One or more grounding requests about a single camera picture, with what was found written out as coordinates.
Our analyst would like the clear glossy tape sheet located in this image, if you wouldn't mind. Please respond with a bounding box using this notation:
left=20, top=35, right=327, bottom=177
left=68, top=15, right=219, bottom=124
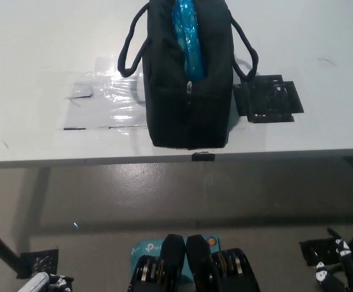
left=63, top=54, right=148, bottom=131

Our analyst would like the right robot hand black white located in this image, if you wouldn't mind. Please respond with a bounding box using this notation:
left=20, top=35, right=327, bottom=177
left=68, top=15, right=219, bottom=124
left=314, top=228, right=353, bottom=292

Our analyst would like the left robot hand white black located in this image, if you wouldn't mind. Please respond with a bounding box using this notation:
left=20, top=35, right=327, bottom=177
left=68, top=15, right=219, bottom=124
left=22, top=271, right=75, bottom=292

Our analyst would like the large black tape patch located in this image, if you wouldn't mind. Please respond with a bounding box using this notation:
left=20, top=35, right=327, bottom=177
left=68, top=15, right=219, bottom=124
left=233, top=74, right=304, bottom=124

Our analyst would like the teal tp-link box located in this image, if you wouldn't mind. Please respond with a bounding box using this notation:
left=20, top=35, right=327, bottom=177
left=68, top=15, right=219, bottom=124
left=130, top=234, right=221, bottom=274

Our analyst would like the black fabric bag with handles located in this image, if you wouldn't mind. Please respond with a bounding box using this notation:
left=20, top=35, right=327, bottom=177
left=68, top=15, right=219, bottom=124
left=117, top=0, right=259, bottom=151

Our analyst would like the blue plastic-wrapped plate stack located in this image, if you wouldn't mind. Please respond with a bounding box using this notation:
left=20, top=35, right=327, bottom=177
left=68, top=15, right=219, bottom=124
left=171, top=0, right=206, bottom=83

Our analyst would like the small black tape strip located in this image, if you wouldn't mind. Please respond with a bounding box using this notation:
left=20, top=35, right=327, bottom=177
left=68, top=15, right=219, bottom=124
left=191, top=151, right=216, bottom=161

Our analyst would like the grey tape piece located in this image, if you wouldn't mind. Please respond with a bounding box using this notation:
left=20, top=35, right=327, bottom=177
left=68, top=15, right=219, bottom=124
left=64, top=82, right=94, bottom=99

